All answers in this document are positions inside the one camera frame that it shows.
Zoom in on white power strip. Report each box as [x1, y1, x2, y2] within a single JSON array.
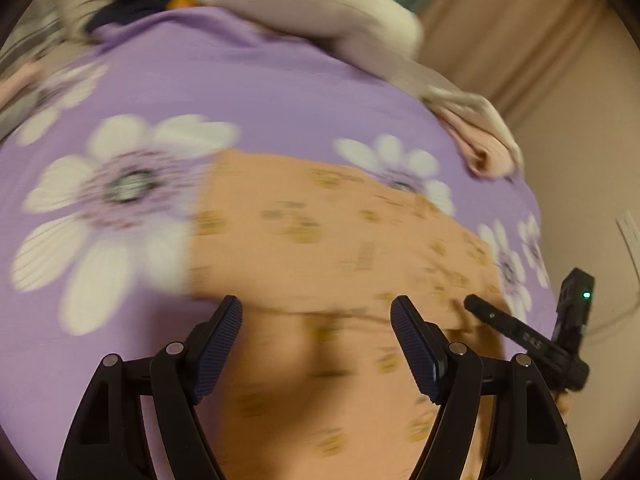
[[617, 210, 640, 273]]

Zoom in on purple floral bedsheet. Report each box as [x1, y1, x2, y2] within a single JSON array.
[[0, 7, 560, 480]]

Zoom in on white cable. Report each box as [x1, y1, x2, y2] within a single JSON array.
[[585, 297, 640, 337]]

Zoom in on dark navy cloth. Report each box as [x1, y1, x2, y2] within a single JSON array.
[[85, 0, 175, 32]]

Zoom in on beige curtain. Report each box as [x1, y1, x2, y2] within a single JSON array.
[[350, 0, 606, 116]]

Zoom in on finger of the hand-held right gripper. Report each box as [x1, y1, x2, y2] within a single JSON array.
[[463, 294, 557, 361]]

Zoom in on orange cartoon print garment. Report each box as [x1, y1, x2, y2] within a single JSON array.
[[187, 150, 507, 480]]

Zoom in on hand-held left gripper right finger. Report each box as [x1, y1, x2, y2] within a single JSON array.
[[390, 295, 582, 480]]

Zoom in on grey striped cloth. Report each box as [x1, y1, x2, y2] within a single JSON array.
[[0, 10, 68, 128]]

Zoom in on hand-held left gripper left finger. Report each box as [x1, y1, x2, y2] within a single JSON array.
[[56, 295, 244, 480]]

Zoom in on pink cloth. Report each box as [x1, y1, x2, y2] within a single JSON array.
[[442, 110, 516, 179]]

